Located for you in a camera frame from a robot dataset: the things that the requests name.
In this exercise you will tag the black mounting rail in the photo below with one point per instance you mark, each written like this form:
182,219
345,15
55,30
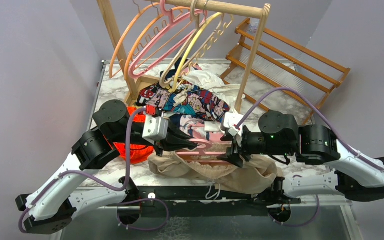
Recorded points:
149,209

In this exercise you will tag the outer orange hanger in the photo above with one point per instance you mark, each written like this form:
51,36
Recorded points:
120,58

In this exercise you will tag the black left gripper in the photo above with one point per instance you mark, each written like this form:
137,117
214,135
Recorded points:
175,141

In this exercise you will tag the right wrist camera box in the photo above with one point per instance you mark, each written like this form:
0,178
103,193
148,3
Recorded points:
231,128

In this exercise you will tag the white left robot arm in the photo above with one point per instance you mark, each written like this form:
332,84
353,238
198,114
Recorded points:
74,188

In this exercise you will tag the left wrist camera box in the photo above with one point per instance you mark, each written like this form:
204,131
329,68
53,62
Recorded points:
155,125

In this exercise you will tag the dark navy garment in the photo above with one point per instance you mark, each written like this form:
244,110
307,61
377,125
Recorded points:
173,71

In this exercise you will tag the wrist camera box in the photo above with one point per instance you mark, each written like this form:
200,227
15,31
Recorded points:
155,125
231,128

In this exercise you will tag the orange wooden slatted shelf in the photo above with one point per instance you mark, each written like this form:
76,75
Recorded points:
280,62

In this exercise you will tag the cream notched hanger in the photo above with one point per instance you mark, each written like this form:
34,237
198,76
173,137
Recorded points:
189,57

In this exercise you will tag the white garment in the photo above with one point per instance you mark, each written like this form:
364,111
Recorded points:
213,83

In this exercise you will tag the beige shorts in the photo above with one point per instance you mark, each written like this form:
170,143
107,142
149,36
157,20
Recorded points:
253,178

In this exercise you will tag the orange hanger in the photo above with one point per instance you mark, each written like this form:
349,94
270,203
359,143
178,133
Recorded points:
120,58
157,47

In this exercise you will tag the beige hanger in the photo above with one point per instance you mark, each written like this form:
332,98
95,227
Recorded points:
195,18

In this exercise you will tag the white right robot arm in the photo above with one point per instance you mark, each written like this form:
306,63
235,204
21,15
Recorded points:
352,175

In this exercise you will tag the wooden clothes rack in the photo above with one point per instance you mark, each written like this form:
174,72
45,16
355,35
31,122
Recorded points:
262,14

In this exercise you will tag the orange mesh shorts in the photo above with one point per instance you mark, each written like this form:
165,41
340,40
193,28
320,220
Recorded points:
135,152

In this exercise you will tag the inner orange hanger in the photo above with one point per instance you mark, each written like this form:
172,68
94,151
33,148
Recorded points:
157,47

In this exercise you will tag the comic print shorts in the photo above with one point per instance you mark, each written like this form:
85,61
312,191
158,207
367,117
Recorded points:
186,100

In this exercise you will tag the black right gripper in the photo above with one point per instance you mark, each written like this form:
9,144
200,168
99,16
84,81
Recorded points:
238,147

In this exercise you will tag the pink hanger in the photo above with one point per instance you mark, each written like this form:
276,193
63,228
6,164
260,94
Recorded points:
145,42
201,153

